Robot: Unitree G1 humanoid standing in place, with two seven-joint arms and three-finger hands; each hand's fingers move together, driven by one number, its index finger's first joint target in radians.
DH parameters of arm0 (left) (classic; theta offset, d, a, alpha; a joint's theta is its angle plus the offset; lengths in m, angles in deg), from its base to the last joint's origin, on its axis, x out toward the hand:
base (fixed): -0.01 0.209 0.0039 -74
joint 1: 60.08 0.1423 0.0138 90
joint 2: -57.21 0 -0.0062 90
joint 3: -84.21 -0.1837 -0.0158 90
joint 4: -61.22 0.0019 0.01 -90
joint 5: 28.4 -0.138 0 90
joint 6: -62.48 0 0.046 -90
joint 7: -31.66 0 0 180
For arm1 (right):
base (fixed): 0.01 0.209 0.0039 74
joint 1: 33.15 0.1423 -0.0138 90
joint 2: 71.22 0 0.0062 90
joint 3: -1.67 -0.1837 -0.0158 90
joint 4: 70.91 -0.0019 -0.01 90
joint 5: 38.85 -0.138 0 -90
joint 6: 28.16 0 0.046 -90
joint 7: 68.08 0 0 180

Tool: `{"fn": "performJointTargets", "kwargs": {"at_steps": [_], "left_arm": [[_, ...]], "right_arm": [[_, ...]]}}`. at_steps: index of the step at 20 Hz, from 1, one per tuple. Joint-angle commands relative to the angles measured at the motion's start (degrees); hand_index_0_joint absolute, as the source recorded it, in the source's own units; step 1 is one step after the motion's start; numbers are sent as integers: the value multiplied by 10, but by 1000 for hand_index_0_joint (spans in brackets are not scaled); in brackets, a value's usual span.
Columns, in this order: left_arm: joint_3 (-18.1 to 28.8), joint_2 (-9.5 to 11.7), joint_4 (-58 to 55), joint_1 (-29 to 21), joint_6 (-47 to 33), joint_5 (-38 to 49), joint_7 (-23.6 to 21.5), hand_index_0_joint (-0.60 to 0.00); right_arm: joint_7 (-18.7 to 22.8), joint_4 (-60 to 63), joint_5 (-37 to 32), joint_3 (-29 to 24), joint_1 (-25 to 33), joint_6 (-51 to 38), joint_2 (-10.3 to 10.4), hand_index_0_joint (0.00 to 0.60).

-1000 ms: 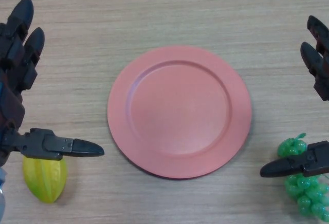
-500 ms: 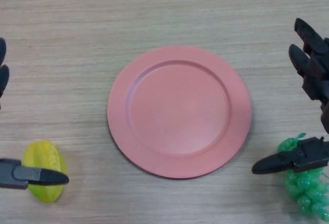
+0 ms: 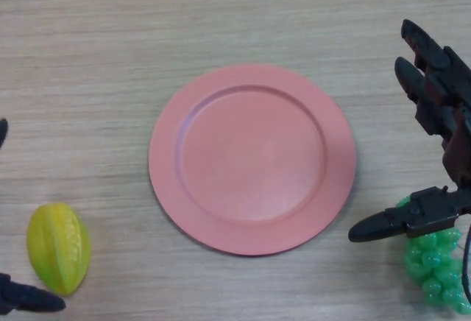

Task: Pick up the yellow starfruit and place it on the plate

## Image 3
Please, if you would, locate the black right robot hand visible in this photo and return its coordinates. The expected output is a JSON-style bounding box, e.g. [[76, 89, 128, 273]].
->
[[348, 18, 471, 244]]

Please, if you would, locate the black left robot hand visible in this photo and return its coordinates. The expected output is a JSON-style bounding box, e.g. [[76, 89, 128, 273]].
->
[[0, 118, 67, 314]]

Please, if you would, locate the yellow green starfruit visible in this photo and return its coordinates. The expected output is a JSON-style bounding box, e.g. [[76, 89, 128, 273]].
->
[[26, 202, 92, 297]]

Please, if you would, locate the pink round plate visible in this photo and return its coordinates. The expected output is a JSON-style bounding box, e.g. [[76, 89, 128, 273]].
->
[[149, 63, 357, 258]]

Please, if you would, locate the green plastic grape bunch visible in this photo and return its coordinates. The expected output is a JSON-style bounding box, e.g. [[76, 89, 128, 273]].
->
[[395, 194, 469, 317]]

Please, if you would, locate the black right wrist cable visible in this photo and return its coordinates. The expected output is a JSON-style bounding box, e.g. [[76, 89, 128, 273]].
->
[[462, 224, 471, 302]]

